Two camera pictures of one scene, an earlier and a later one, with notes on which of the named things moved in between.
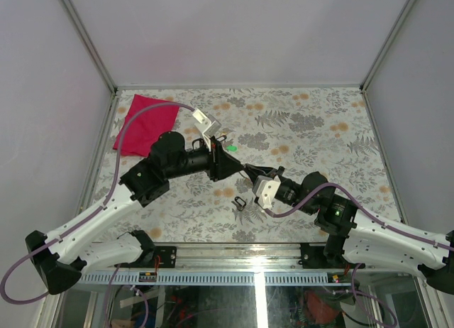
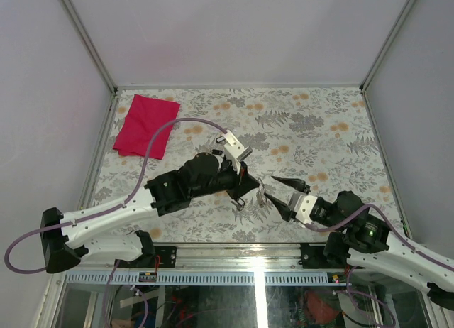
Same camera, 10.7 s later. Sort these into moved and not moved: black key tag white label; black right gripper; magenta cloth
Moved: black right gripper
Not moved: black key tag white label; magenta cloth
